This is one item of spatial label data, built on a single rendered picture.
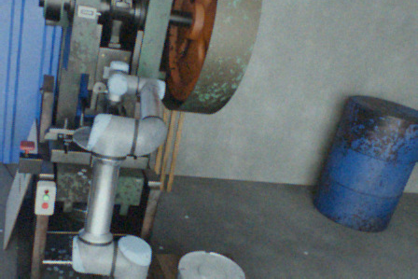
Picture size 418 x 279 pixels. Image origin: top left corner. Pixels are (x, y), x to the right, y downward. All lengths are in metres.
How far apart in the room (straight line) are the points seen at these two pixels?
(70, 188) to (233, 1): 1.03
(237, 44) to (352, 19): 2.21
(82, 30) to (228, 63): 0.60
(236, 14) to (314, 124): 2.38
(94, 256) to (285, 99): 2.63
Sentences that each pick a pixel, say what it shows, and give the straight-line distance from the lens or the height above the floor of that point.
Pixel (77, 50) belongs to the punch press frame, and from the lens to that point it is 2.04.
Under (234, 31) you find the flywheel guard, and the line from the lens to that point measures 1.87.
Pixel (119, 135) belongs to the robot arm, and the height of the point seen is 1.05.
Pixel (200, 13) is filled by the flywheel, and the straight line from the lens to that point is 2.18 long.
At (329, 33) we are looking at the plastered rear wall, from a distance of 3.94.
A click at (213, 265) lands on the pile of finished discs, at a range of 2.13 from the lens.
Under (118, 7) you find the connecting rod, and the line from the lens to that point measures 2.07.
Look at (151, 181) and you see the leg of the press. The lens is 2.15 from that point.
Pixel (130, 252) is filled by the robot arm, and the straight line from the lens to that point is 1.59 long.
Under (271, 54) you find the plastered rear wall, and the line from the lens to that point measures 3.75.
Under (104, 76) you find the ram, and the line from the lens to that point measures 2.12.
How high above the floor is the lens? 1.57
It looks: 23 degrees down
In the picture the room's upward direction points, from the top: 12 degrees clockwise
